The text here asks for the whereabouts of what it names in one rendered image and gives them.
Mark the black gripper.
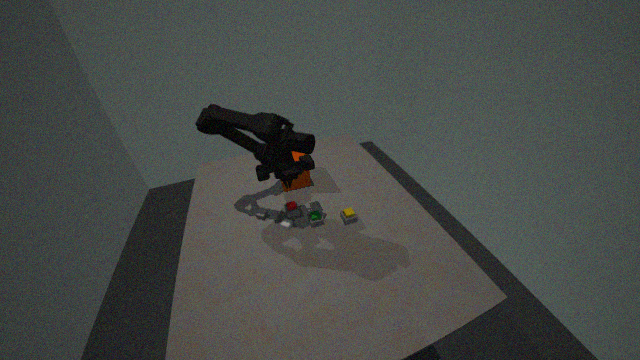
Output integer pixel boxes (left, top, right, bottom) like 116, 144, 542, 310
255, 150, 315, 188

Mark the red button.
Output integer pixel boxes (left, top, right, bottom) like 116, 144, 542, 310
284, 201, 300, 218

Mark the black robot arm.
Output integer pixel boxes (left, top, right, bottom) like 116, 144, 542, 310
195, 104, 315, 182

